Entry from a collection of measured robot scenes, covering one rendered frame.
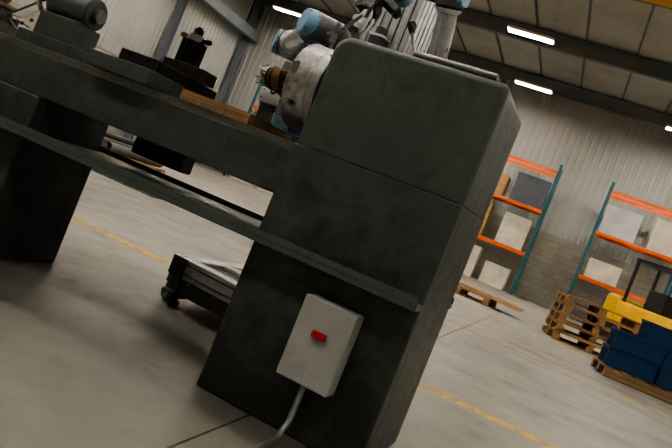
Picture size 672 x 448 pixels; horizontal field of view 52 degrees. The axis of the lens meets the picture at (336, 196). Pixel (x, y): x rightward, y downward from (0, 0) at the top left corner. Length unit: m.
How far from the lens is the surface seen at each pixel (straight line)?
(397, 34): 3.37
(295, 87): 2.41
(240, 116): 2.44
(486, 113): 2.14
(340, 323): 2.09
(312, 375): 2.13
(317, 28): 2.88
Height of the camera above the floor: 0.74
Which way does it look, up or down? level
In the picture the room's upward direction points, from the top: 22 degrees clockwise
